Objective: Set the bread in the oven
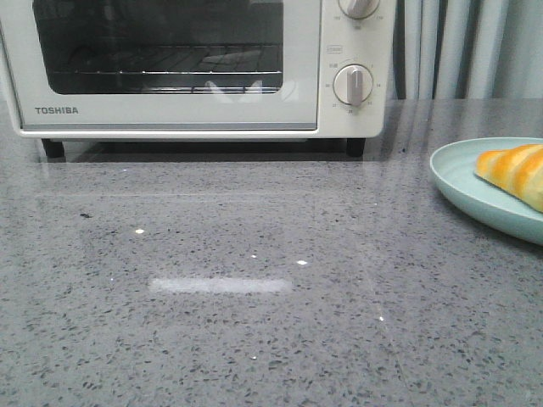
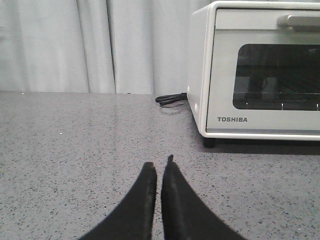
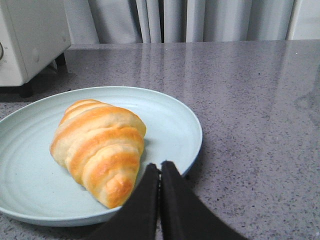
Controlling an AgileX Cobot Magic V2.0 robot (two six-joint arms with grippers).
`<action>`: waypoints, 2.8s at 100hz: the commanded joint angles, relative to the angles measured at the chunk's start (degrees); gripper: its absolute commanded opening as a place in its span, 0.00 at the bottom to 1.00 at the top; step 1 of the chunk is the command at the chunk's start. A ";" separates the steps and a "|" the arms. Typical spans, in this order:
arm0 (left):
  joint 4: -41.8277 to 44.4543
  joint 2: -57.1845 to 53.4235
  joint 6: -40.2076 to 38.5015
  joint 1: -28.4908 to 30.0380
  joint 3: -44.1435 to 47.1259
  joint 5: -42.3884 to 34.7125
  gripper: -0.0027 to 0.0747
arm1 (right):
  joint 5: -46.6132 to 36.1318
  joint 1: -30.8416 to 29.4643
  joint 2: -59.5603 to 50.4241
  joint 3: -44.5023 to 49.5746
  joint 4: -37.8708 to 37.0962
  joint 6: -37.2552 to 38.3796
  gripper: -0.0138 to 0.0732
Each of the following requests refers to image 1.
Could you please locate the glass oven door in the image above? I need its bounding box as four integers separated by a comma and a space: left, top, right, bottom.
1, 1, 322, 131

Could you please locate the golden croissant bread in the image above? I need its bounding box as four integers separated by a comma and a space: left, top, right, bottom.
474, 144, 542, 212

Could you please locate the upper beige oven knob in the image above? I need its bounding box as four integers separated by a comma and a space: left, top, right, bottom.
338, 0, 380, 20

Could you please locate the white Toshiba toaster oven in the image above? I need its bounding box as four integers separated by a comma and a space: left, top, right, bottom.
1, 1, 396, 157

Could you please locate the lower beige timer knob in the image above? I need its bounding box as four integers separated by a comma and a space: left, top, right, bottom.
333, 64, 373, 107

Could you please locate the light green round plate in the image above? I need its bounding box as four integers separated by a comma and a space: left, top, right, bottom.
430, 137, 542, 245

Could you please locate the grey pleated curtain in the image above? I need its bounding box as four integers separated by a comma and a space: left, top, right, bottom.
387, 0, 542, 100

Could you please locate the wire oven rack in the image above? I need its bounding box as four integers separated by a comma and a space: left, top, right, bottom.
48, 44, 283, 94

